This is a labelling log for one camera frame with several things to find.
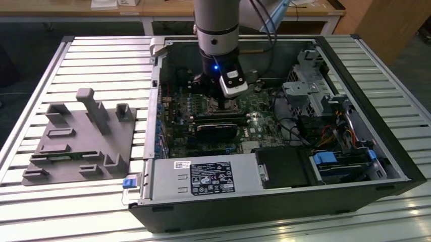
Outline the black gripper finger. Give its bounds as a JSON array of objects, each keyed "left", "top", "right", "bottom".
[{"left": 217, "top": 97, "right": 233, "bottom": 112}]

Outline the CPU socket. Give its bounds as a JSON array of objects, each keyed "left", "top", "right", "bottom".
[{"left": 205, "top": 93, "right": 243, "bottom": 113}]

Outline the black RAM stick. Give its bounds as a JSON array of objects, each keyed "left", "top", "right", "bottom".
[{"left": 193, "top": 112, "right": 245, "bottom": 118}]

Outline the black graphics card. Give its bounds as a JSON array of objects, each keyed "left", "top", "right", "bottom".
[{"left": 193, "top": 122, "right": 239, "bottom": 141}]

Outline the green motherboard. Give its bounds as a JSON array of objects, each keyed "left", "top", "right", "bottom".
[{"left": 159, "top": 80, "right": 288, "bottom": 160}]

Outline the silver chipset heat sink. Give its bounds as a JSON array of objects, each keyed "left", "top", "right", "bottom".
[{"left": 243, "top": 141, "right": 263, "bottom": 154}]

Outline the grey metal drive cage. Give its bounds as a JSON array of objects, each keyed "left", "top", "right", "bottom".
[{"left": 280, "top": 49, "right": 355, "bottom": 118}]

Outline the black power supply label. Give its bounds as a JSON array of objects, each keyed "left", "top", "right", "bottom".
[{"left": 189, "top": 161, "right": 237, "bottom": 197}]

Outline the silver power supply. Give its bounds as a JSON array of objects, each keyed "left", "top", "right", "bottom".
[{"left": 149, "top": 153, "right": 264, "bottom": 203}]

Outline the blue disk carrier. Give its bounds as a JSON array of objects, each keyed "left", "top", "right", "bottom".
[{"left": 312, "top": 150, "right": 337, "bottom": 167}]

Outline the wooden desk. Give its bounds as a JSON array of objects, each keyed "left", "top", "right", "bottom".
[{"left": 0, "top": 0, "right": 345, "bottom": 36}]

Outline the blue case latch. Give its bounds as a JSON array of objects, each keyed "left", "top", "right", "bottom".
[{"left": 121, "top": 177, "right": 140, "bottom": 190}]

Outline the white box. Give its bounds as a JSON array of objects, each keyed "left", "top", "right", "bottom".
[{"left": 91, "top": 0, "right": 120, "bottom": 11}]

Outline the black PC case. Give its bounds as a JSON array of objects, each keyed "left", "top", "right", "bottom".
[{"left": 127, "top": 34, "right": 427, "bottom": 234}]

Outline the grey parts rack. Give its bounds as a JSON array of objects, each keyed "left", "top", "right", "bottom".
[{"left": 20, "top": 88, "right": 139, "bottom": 187}]

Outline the green RAM stick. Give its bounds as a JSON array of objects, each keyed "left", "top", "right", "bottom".
[{"left": 45, "top": 154, "right": 85, "bottom": 161}]

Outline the wooden cabinet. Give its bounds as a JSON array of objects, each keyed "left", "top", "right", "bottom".
[{"left": 335, "top": 0, "right": 431, "bottom": 65}]

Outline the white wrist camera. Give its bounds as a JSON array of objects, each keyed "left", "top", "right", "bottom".
[{"left": 219, "top": 65, "right": 249, "bottom": 98}]

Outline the black cable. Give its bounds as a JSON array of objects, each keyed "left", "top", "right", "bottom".
[{"left": 273, "top": 115, "right": 315, "bottom": 147}]

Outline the coloured wire bundle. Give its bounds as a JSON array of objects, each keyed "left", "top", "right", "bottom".
[{"left": 316, "top": 124, "right": 357, "bottom": 150}]

